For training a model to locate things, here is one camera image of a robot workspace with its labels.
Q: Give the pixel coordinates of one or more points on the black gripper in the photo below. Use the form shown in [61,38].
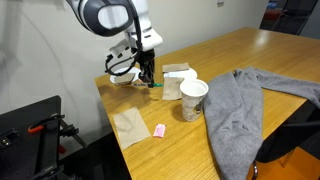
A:
[146,58]

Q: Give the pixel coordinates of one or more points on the grey pen with green cap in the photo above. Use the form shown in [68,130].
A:
[156,85]

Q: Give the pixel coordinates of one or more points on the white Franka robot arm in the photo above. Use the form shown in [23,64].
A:
[100,16]

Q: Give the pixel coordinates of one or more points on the white paper cup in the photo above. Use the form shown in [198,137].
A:
[193,106]

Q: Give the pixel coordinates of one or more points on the white paper napkin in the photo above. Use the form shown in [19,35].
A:
[175,75]

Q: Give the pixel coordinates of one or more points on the small pink packet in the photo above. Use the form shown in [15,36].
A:
[159,130]

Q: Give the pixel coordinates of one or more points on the grey sweater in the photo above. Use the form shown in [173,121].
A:
[233,126]

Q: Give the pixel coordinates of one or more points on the black office chair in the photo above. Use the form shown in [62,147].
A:
[290,136]
[293,16]

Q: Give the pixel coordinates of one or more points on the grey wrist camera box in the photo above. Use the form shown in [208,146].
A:
[118,49]

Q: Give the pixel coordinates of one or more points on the black robot mount table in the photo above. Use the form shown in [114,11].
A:
[20,146]

